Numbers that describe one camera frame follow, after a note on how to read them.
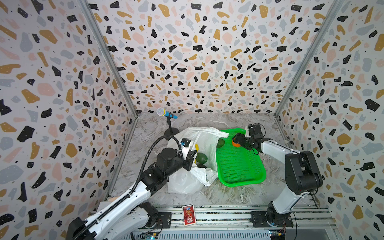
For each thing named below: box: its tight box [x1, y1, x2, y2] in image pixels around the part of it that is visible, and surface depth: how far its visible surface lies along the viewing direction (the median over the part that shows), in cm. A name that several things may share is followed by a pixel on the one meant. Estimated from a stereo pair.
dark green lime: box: [216, 138, 225, 148], surface depth 101 cm
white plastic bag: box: [167, 126, 229, 195], surface depth 78 cm
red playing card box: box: [182, 204, 197, 227], surface depth 76 cm
